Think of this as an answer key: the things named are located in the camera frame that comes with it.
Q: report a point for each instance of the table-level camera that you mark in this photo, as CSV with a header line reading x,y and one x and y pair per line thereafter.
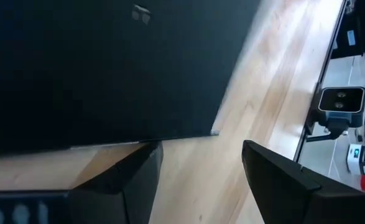
x,y
340,99

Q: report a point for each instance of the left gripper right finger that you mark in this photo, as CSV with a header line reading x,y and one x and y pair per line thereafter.
x,y
281,193

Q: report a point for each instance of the black cabinet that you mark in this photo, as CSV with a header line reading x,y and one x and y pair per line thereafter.
x,y
347,31

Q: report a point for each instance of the black aluminium table frame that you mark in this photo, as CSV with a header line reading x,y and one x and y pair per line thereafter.
x,y
331,46

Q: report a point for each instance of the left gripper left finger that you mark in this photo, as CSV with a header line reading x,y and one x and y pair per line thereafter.
x,y
120,193

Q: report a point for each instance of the white machine with screen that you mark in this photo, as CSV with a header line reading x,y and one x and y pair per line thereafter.
x,y
356,155

